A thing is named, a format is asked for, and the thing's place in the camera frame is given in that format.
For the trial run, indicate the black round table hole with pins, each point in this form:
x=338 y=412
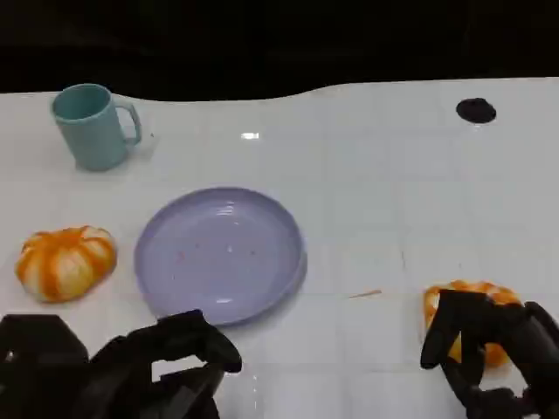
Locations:
x=476 y=110

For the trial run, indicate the lilac plate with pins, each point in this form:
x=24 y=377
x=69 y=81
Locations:
x=218 y=257

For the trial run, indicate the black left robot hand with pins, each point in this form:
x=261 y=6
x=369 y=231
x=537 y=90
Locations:
x=174 y=345

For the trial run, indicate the orange and white bread roll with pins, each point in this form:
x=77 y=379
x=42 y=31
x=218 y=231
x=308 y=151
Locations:
x=493 y=293
x=65 y=264

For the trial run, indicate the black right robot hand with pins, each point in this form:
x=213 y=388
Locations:
x=515 y=336

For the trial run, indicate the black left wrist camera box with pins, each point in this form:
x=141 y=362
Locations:
x=39 y=366

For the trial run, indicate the small thin wooden stick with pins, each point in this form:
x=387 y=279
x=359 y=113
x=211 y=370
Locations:
x=364 y=294

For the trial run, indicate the pale green mug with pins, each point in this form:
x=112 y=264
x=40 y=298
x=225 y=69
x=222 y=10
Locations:
x=89 y=135

